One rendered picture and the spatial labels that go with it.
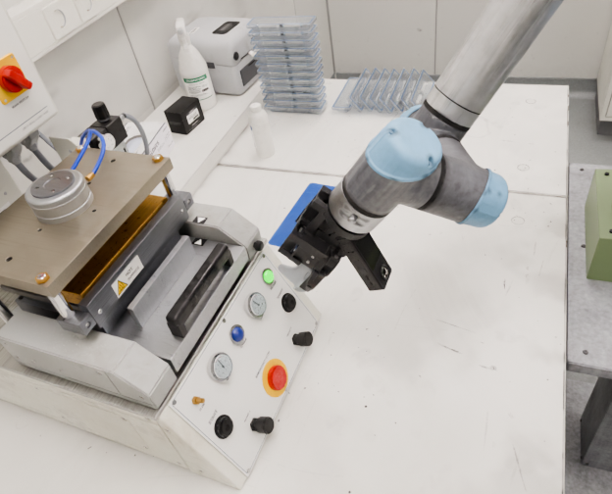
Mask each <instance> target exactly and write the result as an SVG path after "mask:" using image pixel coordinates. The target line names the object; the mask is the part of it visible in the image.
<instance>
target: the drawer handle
mask: <svg viewBox="0 0 612 494"><path fill-rule="evenodd" d="M233 262H234V260H233V257H232V254H231V251H230V249H229V247H228V245H226V244H222V243H218V244H217V245H216V246H215V248H214V249H213V250H212V252H211V253H210V255H209V256H208V258H207V259H206V260H205V262H204V263H203V265H202V266H201V267H200V269H199V270H198V272H197V273H196V274H195V276H194V277H193V279H192V280H191V281H190V282H189V283H188V285H187V286H186V288H185V289H184V290H183V292H182V293H181V295H180V296H179V298H178V299H177V301H176V302H175V304H174V305H173V306H172V308H171V309H170V311H169V312H168V313H167V315H166V321H167V325H168V327H169V329H170V331H171V333H172V335H174V336H178V337H181V338H184V337H185V336H186V334H187V333H188V331H187V329H186V327H185V325H184V324H185V322H186V321H187V319H188V318H189V316H190V315H191V313H192V312H193V310H194V309H195V307H196V306H197V304H198V303H199V301H200V300H201V298H202V297H203V295H204V294H205V292H206V291H207V289H208V288H209V286H210V285H211V283H212V282H213V280H214V279H215V277H216V276H217V274H218V273H219V271H220V270H221V269H222V267H223V266H228V267H231V266H232V264H233Z"/></svg>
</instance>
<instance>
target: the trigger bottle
mask: <svg viewBox="0 0 612 494"><path fill-rule="evenodd" d="M175 27H176V32H177V37H178V42H179V44H180V50H179V54H178V70H179V74H180V76H181V79H182V82H183V85H184V88H185V92H186V95H187V96H188V97H196V98H198V99H199V102H200V105H201V108H202V111H207V110H209V109H212V108H213V107H214V106H215V105H216V104H217V98H216V94H215V91H214V88H213V84H212V81H211V78H210V75H209V71H208V67H207V64H206V62H205V60H204V59H203V57H202V55H201V54H200V52H199V51H198V50H197V49H196V48H195V47H194V46H193V45H192V44H191V41H190V37H189V33H188V32H187V31H186V26H185V22H184V19H183V18H178V19H176V21H175Z"/></svg>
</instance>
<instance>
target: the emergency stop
mask: <svg viewBox="0 0 612 494"><path fill-rule="evenodd" d="M268 383H269V386H270V387H271V388H272V389H273V390H282V389H283V388H284V386H285V384H286V372H285V369H284V368H283V367H282V366H272V367H271V368H270V370H269V372H268Z"/></svg>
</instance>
